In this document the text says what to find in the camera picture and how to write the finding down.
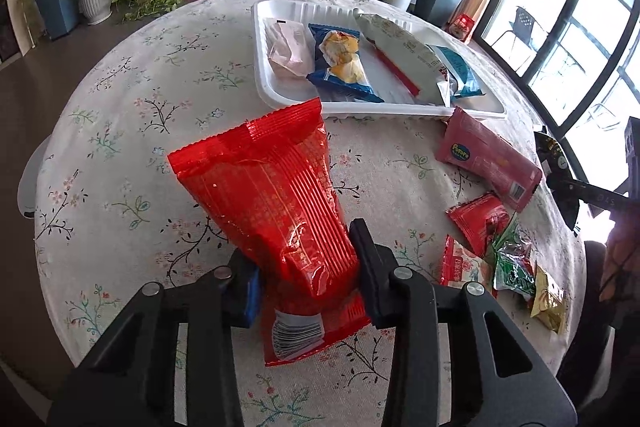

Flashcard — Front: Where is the long white snack packet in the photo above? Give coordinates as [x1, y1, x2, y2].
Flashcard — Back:
[352, 8, 453, 108]

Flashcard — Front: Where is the light blue snack packet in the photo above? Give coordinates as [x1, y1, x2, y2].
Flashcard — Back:
[430, 44, 486, 99]

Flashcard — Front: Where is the green snack packet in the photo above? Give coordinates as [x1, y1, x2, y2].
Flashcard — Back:
[492, 219, 537, 298]

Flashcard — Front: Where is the white round stool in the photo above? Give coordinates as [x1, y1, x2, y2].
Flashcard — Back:
[17, 137, 51, 219]

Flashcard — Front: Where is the large red snack packet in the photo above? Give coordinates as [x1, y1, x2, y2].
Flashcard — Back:
[166, 98, 373, 367]

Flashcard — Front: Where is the round floral tablecloth table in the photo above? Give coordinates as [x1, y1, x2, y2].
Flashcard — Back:
[34, 0, 587, 427]

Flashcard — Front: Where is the black balcony chair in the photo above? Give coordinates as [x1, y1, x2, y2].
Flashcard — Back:
[492, 7, 551, 58]

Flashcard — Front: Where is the gold snack packet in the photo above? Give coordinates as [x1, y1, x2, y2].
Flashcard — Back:
[530, 263, 567, 334]

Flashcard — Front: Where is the red and white snack packet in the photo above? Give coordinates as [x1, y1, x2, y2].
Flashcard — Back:
[440, 235, 496, 293]

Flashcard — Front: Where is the black snack packet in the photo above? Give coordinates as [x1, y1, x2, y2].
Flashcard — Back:
[533, 125, 581, 233]

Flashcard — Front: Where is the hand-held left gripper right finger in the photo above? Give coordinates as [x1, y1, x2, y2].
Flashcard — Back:
[348, 219, 576, 427]

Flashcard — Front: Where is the red bag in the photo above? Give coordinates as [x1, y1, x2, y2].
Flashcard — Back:
[447, 13, 476, 44]

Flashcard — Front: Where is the small red snack packet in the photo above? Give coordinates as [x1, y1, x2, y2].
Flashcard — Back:
[446, 192, 511, 258]

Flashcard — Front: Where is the person's right hand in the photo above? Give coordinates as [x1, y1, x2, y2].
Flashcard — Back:
[602, 207, 640, 308]

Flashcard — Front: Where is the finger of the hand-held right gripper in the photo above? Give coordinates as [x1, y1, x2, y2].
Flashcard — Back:
[550, 177, 628, 210]

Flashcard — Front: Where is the glass sliding door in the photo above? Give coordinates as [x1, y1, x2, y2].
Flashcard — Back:
[472, 0, 640, 208]

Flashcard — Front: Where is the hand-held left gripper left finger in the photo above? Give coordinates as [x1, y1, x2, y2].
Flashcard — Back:
[60, 252, 261, 427]

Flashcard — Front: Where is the pale pink snack packet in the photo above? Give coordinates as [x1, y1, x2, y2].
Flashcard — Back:
[263, 18, 316, 78]

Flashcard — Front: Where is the white plastic tray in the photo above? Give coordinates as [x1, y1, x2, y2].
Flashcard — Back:
[252, 0, 507, 120]

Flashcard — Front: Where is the blue cake snack packet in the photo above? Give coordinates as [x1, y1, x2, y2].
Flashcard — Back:
[306, 23, 385, 104]

